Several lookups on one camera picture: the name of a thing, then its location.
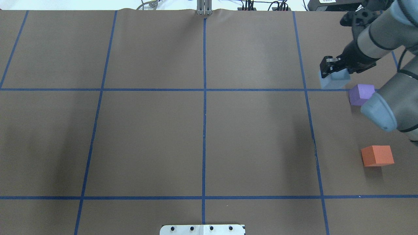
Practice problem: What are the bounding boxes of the black power adapter box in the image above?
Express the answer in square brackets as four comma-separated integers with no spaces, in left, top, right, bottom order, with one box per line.
[307,0,362,11]

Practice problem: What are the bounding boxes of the aluminium frame post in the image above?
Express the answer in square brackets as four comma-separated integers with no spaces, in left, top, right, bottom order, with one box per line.
[196,0,213,15]

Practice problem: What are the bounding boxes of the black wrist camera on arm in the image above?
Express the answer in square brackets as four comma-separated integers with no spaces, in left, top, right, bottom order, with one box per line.
[339,8,379,27]

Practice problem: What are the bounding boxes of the black cable connectors at edge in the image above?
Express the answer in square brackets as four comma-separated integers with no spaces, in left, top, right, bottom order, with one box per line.
[232,0,291,11]

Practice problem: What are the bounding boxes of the light blue foam block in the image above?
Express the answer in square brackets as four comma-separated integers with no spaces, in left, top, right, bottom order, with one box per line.
[318,69,351,89]

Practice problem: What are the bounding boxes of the purple foam block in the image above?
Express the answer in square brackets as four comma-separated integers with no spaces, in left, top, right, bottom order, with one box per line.
[348,84,375,106]

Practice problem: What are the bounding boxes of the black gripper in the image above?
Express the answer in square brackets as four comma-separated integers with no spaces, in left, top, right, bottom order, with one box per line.
[320,41,377,79]

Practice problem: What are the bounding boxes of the white pedestal column with base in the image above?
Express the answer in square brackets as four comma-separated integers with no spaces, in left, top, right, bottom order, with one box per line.
[159,224,246,235]

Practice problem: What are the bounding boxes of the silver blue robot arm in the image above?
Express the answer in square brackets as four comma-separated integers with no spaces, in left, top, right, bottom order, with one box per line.
[318,0,417,145]

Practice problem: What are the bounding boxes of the orange foam block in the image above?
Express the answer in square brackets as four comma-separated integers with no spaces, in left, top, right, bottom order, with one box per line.
[361,145,394,167]

